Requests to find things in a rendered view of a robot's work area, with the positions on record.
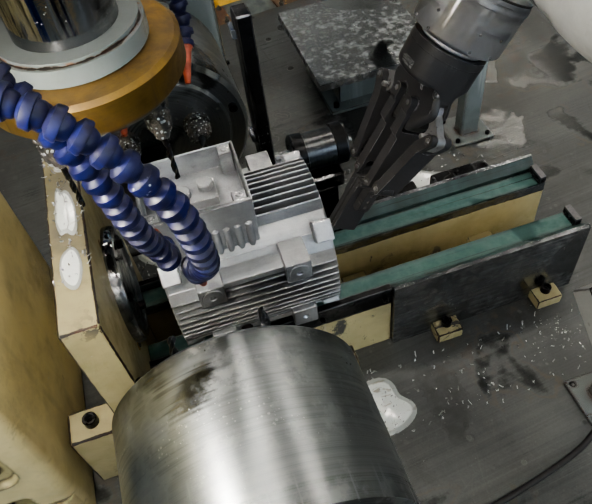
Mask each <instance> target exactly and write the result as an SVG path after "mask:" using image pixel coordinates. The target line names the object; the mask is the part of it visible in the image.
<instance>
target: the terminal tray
mask: <svg viewBox="0 0 592 504"><path fill-rule="evenodd" d="M221 147H227V151H225V152H221V151H220V148H221ZM174 158H175V162H176V164H177V167H178V170H179V174H180V176H181V177H180V178H179V179H177V180H176V179H175V173H174V172H173V171H172V168H171V161H170V160H169V159H168V158H165V159H161V160H157V161H154V162H150V163H151V164H152V165H154V166H156V167H157V168H158V169H159V171H160V178H162V177H165V178H168V179H170V180H171V181H173V182H174V183H175V185H176V190H178V191H181V192H183V193H184V194H185V195H187V196H188V198H189V200H190V204H191V205H193V206H194V207H195V208H197V210H198V212H199V217H201V218H202V219H203V220H204V222H205V223H206V228H207V229H208V230H209V232H210V234H211V236H212V239H213V241H214V243H215V247H216V249H217V250H218V254H220V255H223V254H224V250H225V249H228V250H229V251H231V252H233V251H234V250H235V246H239V247H240V248H241V249H244V248H245V246H246V244H245V243H250V244H251V245H252V246H254V245H255V244H256V240H259V239H260V235H259V230H258V225H257V218H256V213H255V209H254V204H253V200H252V196H251V194H250V191H249V188H248V185H247V182H246V180H245V177H244V174H243V171H242V168H241V165H240V163H239V160H238V157H237V154H236V151H235V149H234V146H233V143H232V141H227V142H224V143H220V144H216V145H213V146H209V147H205V148H202V149H198V150H194V151H190V152H187V153H183V154H179V155H176V156H174ZM237 191H241V192H242V193H243V195H242V196H241V197H236V196H235V193H236V192H237ZM135 200H136V205H137V208H138V209H139V211H140V212H141V215H142V216H143V217H144V218H146V220H147V217H149V216H154V217H155V219H154V220H153V221H152V222H148V221H147V222H148V224H150V225H151V226H152V227H153V228H154V229H158V230H159V231H160V232H161V233H162V234H163V236H168V237H170V238H172V239H173V241H174V242H175V245H176V246H177V247H178V248H179V250H180V253H181V258H182V259H181V262H182V260H183V258H184V257H185V256H186V254H185V251H183V249H182V247H181V245H180V243H179V242H178V241H177V239H176V237H175V235H174V233H173V232H171V230H170V229H169V227H168V225H167V223H165V222H163V221H162V220H161V219H160V217H159V216H158V214H157V211H153V210H150V209H149V208H148V207H147V206H146V205H145V203H144V197H141V198H137V197H135ZM181 262H180V265H179V266H178V267H180V266H181Z"/></svg>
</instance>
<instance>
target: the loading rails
mask: <svg viewBox="0 0 592 504"><path fill-rule="evenodd" d="M546 178H547V176H546V175H545V174H544V172H543V171H542V170H541V169H540V168H539V167H538V165H537V164H534V163H533V159H532V156H531V155H530V154H527V155H523V156H520V157H517V158H514V159H510V160H507V161H504V162H501V163H497V164H494V165H491V166H488V167H484V168H481V169H478V170H475V171H471V172H468V173H465V174H461V175H458V176H455V177H452V178H448V179H445V180H442V181H439V182H435V183H432V184H429V185H426V186H422V187H419V188H416V189H413V190H409V191H406V192H403V193H400V194H397V195H396V196H395V197H391V196H390V197H387V198H383V199H380V200H377V201H374V203H373V204H372V206H371V208H370V209H369V211H367V212H365V213H364V215H363V217H362V218H361V220H360V221H359V223H358V225H357V226H356V228H355V229H354V230H348V229H337V228H333V231H334V235H335V239H333V242H334V247H335V251H336V256H337V262H338V265H339V267H338V268H339V271H340V273H339V275H340V281H341V283H340V285H341V287H340V288H341V291H340V292H341V293H340V296H339V297H340V299H339V300H337V301H334V302H330V303H327V304H324V303H323V302H317V303H316V305H317V310H318V319H317V320H313V321H310V322H307V323H304V324H300V325H297V326H304V327H310V328H314V329H319V330H323V331H326V332H329V333H331V334H334V335H335V336H337V337H339V338H341V339H342V340H343V341H345V342H346V343H347V344H348V345H349V346H350V348H351V349H352V351H353V352H354V355H355V357H356V359H357V362H358V364H359V366H360V361H359V359H358V357H357V355H356V352H355V350H357V349H360V348H363V347H366V346H369V345H372V344H375V343H378V342H381V341H384V340H387V339H390V338H391V340H392V342H393V343H395V342H398V341H401V340H404V339H407V338H410V337H413V336H415V335H418V334H421V333H424V332H427V331H430V330H431V331H432V333H433V335H434V337H435V339H436V340H437V342H438V343H440V342H443V341H446V340H449V339H452V338H455V337H458V336H461V335H462V333H463V327H462V325H461V323H460V322H459V321H460V320H463V319H466V318H469V317H472V316H475V315H478V314H481V313H484V312H487V311H490V310H493V309H495V308H498V307H501V306H504V305H507V304H510V303H513V302H516V301H519V300H522V299H525V298H529V299H530V300H531V302H532V303H533V305H534V306H535V308H536V309H540V308H543V307H546V306H549V305H552V304H555V303H557V302H559V301H560V300H561V297H562V293H561V292H560V291H559V289H558V287H561V286H564V285H567V284H569V282H570V279H571V277H572V274H573V271H574V269H575V266H576V264H577V261H578V259H579V256H580V254H581V251H582V249H583V246H584V244H585V241H586V239H587V236H588V234H589V231H590V229H591V225H590V224H589V223H581V221H582V217H581V216H580V215H579V214H578V213H577V211H576V210H575V209H574V208H573V207H572V206H571V205H570V204H569V205H566V206H564V209H563V213H562V212H561V213H558V214H555V215H552V216H549V217H546V218H543V219H540V220H536V221H534V219H535V216H536V212H537V209H538V205H539V202H540V198H541V195H542V191H543V189H544V185H545V181H546ZM139 285H140V288H141V292H142V295H143V299H144V300H145V303H146V306H147V308H146V312H147V317H148V323H149V327H150V329H151V331H152V333H153V335H154V337H155V339H156V341H157V343H154V344H151V345H148V350H149V355H150V360H151V361H149V364H150V368H151V369H152V368H153V367H155V366H156V365H158V364H159V363H161V362H162V361H164V360H165V359H167V358H169V357H170V354H169V346H168V343H167V340H166V339H167V338H168V337H170V336H175V337H176V342H175V347H176V348H177V349H178V350H179V351H181V350H183V349H185V348H188V347H190V346H192V345H194V344H192V345H188V344H187V341H186V340H185V338H184V336H183V334H182V332H181V330H180V327H179V325H178V323H177V321H176V319H175V316H174V314H173V311H172V309H171V306H170V304H169V301H168V298H167V295H166V292H165V289H163V288H162V286H161V282H160V279H159V276H155V277H152V278H148V279H145V280H142V281H139Z"/></svg>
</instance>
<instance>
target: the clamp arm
mask: <svg viewBox="0 0 592 504"><path fill-rule="evenodd" d="M229 10H230V15H231V21H230V22H227V25H228V30H229V33H230V35H231V37H232V39H233V40H234V39H235V41H236V46H237V52H238V57H239V62H240V67H241V72H242V77H243V83H244V88H245V93H246V98H247V103H248V108H249V114H250V119H251V124H252V126H251V127H248V130H249V134H250V137H251V139H252V141H253V143H254V142H255V145H256V150H257V153H258V152H262V151H265V150H266V151H267V152H268V155H269V157H270V160H271V162H272V165H274V164H278V163H281V161H278V162H277V161H276V160H277V159H281V158H280V155H279V154H277V153H278V152H275V153H274V147H273V141H272V135H271V129H270V123H269V117H268V111H267V105H266V99H265V93H264V86H263V80H262V74H261V68H260V62H259V56H258V50H257V44H256V38H255V32H254V26H253V20H252V14H251V13H250V11H249V9H248V7H247V5H246V3H244V2H243V3H239V4H235V5H231V6H230V7H229ZM275 154H277V155H275Z"/></svg>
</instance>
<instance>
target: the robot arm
mask: <svg viewBox="0 0 592 504"><path fill-rule="evenodd" d="M533 6H536V7H537V8H538V9H539V10H540V11H541V12H542V13H543V14H544V15H545V16H546V17H547V18H548V19H549V20H550V22H551V24H552V25H553V27H554V28H555V30H556V31H557V32H558V33H559V34H560V35H561V36H562V37H563V38H564V39H565V40H566V41H567V42H568V43H569V44H570V45H571V46H572V47H573V48H574V49H575V50H576V51H577V52H578V53H580V54H581V55H582V56H583V57H584V58H586V59H587V60H588V61H589V62H591V63H592V0H419V2H418V4H417V5H416V7H415V11H414V13H415V17H416V19H417V22H416V23H415V25H414V27H413V28H412V30H411V32H410V34H409V36H408V38H407V39H406V41H405V43H404V45H403V47H402V48H401V50H400V52H399V61H400V65H399V66H398V67H397V68H396V70H390V69H386V68H382V67H381V68H379V69H378V71H377V75H376V81H375V87H374V91H373V94H372V96H371V99H370V101H369V104H368V107H367V109H366V112H365V115H364V117H363V120H362V123H361V125H360V128H359V130H358V133H357V136H356V138H355V141H354V144H353V146H352V149H351V155H352V157H355V158H356V163H355V166H354V169H355V171H354V173H353V175H352V176H351V178H350V180H349V182H348V183H347V185H346V188H345V191H344V193H343V195H342V196H341V198H340V200H339V202H338V203H337V205H336V207H335V208H334V210H333V212H332V214H331V215H330V217H329V218H330V220H331V224H332V227H333V228H337V229H348V230H354V229H355V228H356V226H357V225H358V223H359V221H360V220H361V218H362V217H363V215H364V213H365V212H367V211H369V209H370V208H371V206H372V204H373V203H374V201H375V200H376V198H377V197H378V195H383V196H391V197H395V196H396V195H397V194H398V193H399V192H400V191H401V190H402V189H403V188H404V187H405V186H406V185H407V184H408V183H409V182H410V181H411V180H412V179H413V178H414V177H415V176H416V175H417V174H418V173H419V172H420V171H421V170H422V169H423V168H424V167H425V166H426V165H427V164H428V163H429V162H430V161H431V160H432V159H433V158H434V157H435V156H436V155H438V154H440V153H443V152H445V151H447V150H449V149H450V148H451V145H452V141H451V139H450V138H447V137H444V128H443V122H444V121H445V120H446V119H447V117H448V115H449V112H450V108H451V105H452V103H453V102H454V101H455V100H456V99H457V98H459V97H460V96H462V95H464V94H466V93H467V92H468V90H469V89H470V87H471V86H472V84H473V83H474V81H475V80H476V78H477V77H478V75H479V73H480V72H481V71H482V69H483V67H484V66H485V64H486V63H487V61H493V60H497V59H498V58H499V57H500V56H501V54H502V53H503V51H504V50H505V48H506V47H507V45H508V44H509V42H510V41H511V39H512V38H513V36H514V35H515V33H516V32H517V30H518V29H519V27H520V26H521V24H522V23H523V21H524V20H525V19H526V18H527V17H528V16H529V14H530V12H531V9H532V8H533ZM386 91H387V92H386ZM363 145H365V147H363Z"/></svg>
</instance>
